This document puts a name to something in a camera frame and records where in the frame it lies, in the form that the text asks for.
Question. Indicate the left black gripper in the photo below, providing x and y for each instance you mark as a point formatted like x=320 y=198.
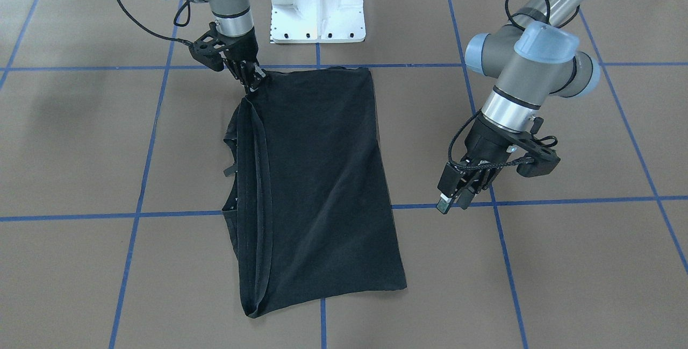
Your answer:
x=485 y=143

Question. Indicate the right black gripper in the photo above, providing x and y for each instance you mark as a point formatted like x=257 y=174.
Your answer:
x=244 y=48

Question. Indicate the black graphic t-shirt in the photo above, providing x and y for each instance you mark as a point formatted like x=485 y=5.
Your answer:
x=309 y=213

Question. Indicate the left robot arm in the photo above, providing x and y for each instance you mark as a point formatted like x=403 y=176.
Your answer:
x=531 y=58

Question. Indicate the white camera mast base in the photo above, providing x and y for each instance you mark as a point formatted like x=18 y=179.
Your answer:
x=317 y=21

